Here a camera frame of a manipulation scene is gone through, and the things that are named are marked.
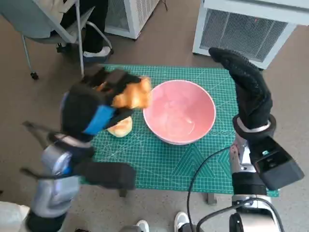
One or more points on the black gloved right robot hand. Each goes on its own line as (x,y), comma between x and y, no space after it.
(253,96)

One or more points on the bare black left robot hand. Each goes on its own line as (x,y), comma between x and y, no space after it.
(79,106)

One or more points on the pale round toy bread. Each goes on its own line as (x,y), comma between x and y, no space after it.
(120,129)

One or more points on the orange twisted toy bread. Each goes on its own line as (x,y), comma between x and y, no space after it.
(135,96)

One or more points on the pink bowl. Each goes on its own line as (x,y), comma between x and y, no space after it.
(178,108)

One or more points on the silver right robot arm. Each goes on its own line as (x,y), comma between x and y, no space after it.
(246,183)

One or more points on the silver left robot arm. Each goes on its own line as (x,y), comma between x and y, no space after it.
(53,188)

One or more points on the large white mesh-front cabinet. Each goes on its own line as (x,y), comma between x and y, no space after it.
(241,29)

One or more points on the green cutting mat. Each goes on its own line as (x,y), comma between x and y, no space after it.
(157,164)

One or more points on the small white mesh-front cabinet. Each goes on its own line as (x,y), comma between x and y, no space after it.
(137,14)

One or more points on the person in white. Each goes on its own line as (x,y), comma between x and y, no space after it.
(12,217)

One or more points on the white shoe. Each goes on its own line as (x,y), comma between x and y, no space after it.
(143,226)
(181,220)

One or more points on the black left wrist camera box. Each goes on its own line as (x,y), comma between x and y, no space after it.
(106,174)

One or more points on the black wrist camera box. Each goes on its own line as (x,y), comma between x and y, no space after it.
(277,166)
(106,174)

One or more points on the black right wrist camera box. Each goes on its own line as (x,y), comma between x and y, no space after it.
(277,166)

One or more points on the grey table bracket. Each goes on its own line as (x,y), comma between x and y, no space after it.
(123,192)
(211,198)

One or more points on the grey chair with metal frame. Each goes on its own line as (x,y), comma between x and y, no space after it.
(24,19)

